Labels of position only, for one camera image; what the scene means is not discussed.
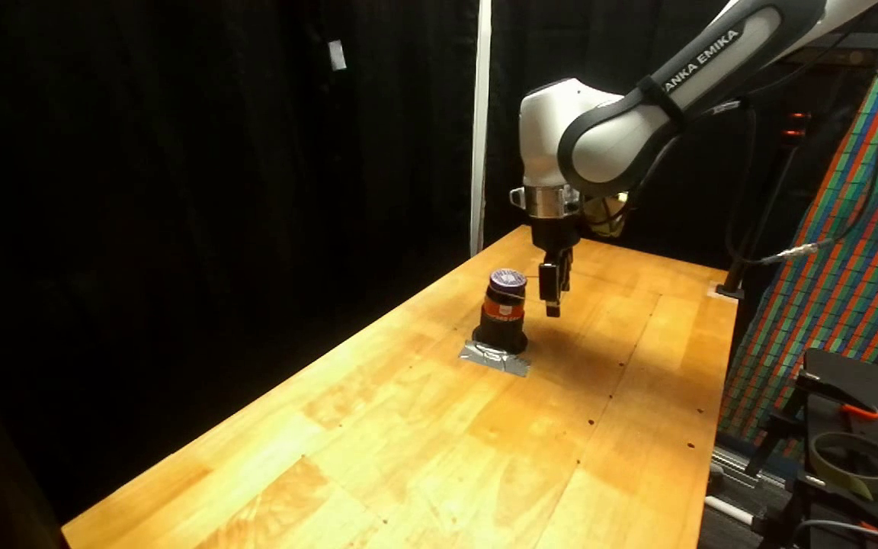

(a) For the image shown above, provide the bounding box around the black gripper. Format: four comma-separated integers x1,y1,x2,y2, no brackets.
527,212,584,319

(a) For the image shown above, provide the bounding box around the white vertical pole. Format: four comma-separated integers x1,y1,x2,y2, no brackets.
467,0,497,257

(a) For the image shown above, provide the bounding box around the black slanted stand pole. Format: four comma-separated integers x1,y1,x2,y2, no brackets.
716,101,831,298

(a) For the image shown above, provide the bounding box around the colourful patterned board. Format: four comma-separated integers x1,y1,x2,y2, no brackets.
719,40,878,451

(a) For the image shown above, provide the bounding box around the roll of tape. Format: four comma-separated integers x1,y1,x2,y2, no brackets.
806,426,878,500

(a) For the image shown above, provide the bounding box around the black shelf plate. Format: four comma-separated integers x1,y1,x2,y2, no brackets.
815,27,878,61

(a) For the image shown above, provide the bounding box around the aluminium rail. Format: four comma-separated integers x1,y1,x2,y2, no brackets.
709,444,799,527

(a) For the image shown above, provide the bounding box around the black metal clamp frame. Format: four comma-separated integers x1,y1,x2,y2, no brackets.
753,348,878,549

